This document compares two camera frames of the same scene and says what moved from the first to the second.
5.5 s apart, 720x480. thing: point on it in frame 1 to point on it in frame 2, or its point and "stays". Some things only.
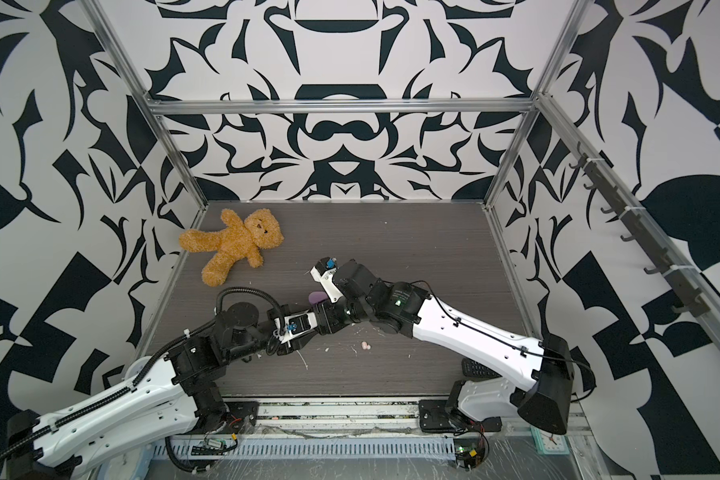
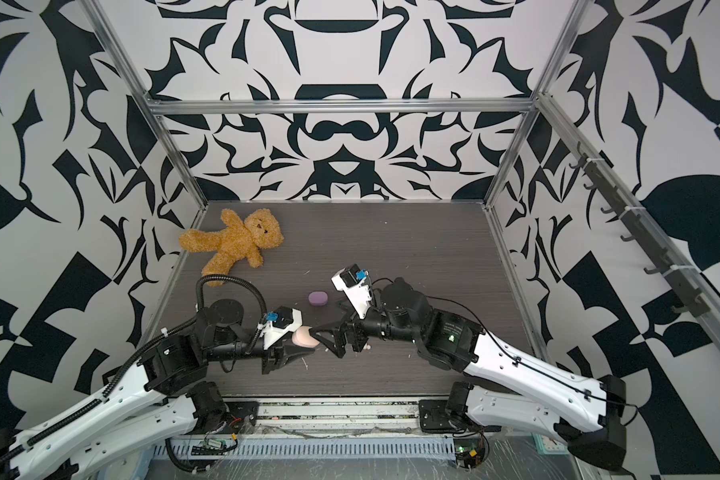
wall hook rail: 690,299 stays
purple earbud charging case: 315,297 stays
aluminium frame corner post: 532,111 stays
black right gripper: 325,312 to 359,325
